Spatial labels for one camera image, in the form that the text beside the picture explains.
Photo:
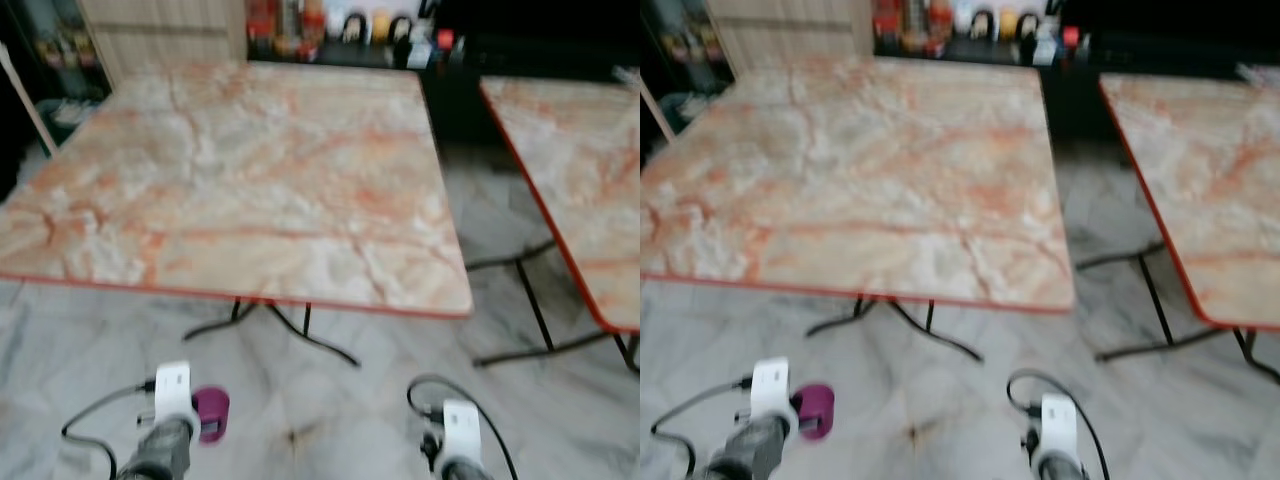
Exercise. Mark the purple plastic cup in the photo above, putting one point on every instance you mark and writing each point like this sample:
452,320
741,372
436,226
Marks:
816,408
212,412

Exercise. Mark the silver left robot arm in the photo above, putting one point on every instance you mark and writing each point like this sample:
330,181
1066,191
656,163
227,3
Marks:
160,452
750,450

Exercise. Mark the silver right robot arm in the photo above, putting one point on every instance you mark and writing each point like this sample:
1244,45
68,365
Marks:
1062,467
462,470

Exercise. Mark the marble folding table red edge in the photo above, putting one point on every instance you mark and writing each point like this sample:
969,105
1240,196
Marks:
1210,180
585,170

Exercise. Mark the light wooden stick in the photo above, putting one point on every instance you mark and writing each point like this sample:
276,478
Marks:
28,100
656,108

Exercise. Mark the large marble pattern folding table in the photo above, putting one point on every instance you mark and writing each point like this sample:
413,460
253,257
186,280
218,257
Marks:
240,170
860,170

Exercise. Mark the light wooden cabinet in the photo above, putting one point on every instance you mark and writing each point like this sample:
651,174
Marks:
165,35
790,32

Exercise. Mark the small red container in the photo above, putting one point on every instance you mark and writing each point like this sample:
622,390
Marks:
1071,37
446,40

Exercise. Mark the red bottles cluster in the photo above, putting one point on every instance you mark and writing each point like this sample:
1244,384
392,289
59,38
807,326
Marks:
912,22
285,25

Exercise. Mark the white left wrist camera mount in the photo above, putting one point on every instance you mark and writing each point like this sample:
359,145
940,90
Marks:
770,386
173,390

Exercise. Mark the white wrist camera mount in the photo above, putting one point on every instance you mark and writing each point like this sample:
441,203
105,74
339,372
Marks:
462,428
1058,422
173,390
770,386

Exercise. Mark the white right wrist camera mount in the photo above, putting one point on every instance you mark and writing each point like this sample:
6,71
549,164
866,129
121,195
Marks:
462,428
1058,422

